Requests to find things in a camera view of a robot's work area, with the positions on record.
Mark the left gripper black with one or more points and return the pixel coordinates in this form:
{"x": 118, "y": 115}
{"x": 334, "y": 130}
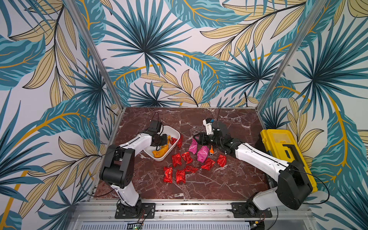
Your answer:
{"x": 164, "y": 141}

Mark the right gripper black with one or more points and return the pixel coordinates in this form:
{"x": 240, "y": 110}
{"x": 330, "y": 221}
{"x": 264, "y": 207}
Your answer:
{"x": 203, "y": 138}

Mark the yellow tea bag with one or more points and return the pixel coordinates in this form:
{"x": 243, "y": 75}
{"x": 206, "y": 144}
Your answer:
{"x": 160, "y": 151}

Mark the white plastic storage box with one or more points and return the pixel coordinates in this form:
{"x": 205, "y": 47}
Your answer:
{"x": 170, "y": 132}

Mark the pink tea bag large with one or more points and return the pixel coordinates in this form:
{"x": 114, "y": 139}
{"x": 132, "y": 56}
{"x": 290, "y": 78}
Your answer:
{"x": 202, "y": 154}

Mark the red tea bag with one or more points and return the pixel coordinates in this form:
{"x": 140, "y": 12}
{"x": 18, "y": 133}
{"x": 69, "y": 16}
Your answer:
{"x": 176, "y": 160}
{"x": 168, "y": 174}
{"x": 208, "y": 164}
{"x": 180, "y": 176}
{"x": 178, "y": 142}
{"x": 190, "y": 169}
{"x": 186, "y": 157}
{"x": 222, "y": 160}

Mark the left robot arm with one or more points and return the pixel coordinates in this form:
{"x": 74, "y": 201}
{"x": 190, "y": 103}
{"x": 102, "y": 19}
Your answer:
{"x": 117, "y": 168}

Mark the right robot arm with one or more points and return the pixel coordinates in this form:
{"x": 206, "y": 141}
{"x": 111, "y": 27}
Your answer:
{"x": 293, "y": 184}

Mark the yellow black toolbox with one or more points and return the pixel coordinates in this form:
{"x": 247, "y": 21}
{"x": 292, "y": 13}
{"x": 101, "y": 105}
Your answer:
{"x": 282, "y": 145}

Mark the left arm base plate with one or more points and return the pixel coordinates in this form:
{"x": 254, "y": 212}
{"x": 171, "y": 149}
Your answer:
{"x": 141, "y": 210}

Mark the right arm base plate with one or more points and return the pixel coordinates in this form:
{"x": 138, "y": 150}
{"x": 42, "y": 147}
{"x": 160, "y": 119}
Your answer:
{"x": 248, "y": 210}

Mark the aluminium front rail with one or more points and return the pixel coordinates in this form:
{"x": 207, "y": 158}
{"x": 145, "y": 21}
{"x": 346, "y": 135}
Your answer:
{"x": 188, "y": 215}

